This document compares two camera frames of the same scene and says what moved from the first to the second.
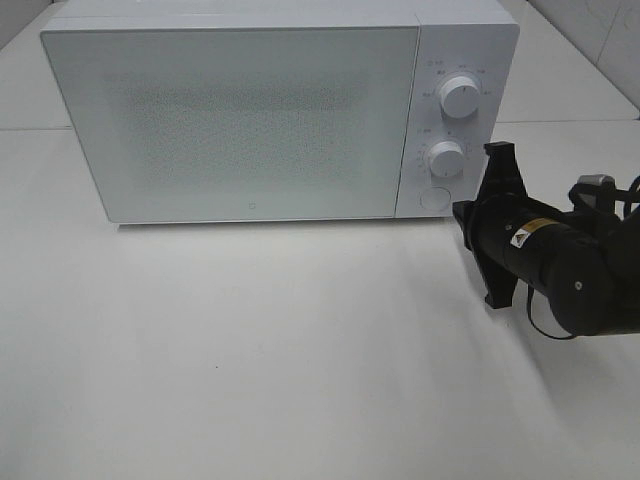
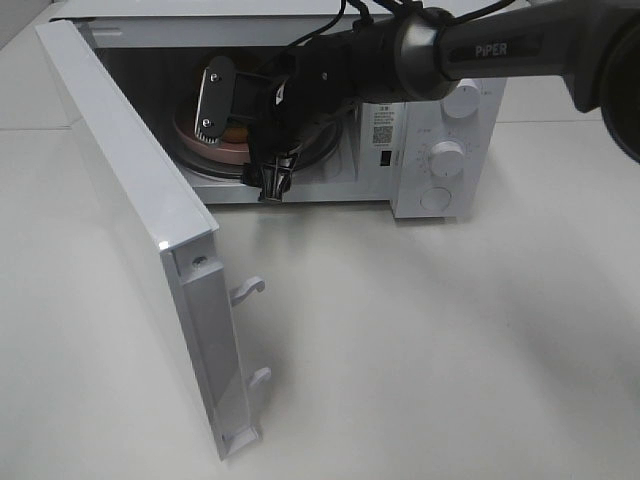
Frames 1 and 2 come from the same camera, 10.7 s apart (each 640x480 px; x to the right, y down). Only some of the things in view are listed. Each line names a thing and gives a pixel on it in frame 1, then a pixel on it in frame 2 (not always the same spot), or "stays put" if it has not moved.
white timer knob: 446,158 stays put
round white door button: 435,197 stays put
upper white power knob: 459,96 stays put
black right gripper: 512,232 → 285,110
